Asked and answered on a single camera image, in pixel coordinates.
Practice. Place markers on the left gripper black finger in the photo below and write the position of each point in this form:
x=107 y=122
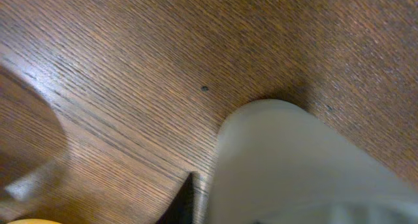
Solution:
x=181 y=209

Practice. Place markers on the grey paper cup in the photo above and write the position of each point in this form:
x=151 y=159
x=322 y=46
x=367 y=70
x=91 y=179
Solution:
x=279 y=164

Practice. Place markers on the yellow small bowl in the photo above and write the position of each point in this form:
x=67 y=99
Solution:
x=33 y=221

